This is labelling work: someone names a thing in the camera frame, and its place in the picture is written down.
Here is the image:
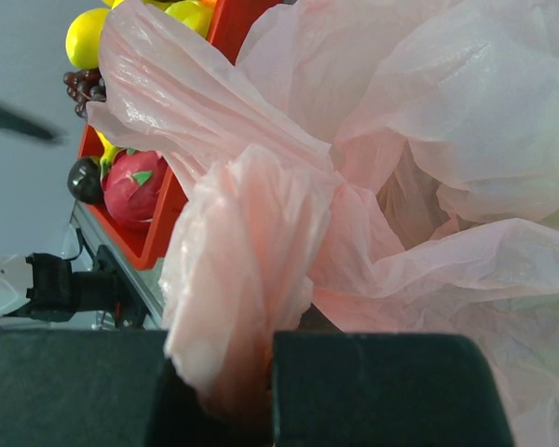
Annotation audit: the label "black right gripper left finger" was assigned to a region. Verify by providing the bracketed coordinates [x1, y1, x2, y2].
[0, 330, 270, 446]

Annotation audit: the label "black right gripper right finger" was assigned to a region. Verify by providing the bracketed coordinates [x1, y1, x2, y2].
[272, 332, 514, 446]

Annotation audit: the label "pink plastic bag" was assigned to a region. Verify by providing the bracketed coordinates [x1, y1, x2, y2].
[89, 1, 559, 446]

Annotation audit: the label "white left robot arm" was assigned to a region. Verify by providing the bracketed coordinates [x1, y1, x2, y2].
[0, 253, 269, 446]

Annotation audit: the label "dark fake passion fruit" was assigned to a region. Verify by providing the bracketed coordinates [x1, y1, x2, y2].
[67, 156, 103, 205]

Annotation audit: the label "pink fake dragon fruit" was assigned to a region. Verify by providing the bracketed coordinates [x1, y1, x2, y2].
[103, 151, 168, 232]

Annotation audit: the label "yellow fake banana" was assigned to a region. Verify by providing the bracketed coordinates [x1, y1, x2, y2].
[95, 130, 121, 181]

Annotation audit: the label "dark purple fake grapes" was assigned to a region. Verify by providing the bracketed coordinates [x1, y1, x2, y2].
[62, 68, 107, 120]

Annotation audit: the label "yellow fake lemon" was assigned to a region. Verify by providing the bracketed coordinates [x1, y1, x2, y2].
[65, 7, 110, 69]
[165, 1, 213, 38]

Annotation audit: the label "red plastic tray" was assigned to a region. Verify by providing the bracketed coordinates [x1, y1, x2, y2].
[80, 0, 280, 270]

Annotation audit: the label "aluminium mounting rail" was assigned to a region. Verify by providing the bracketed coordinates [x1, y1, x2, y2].
[70, 203, 164, 329]

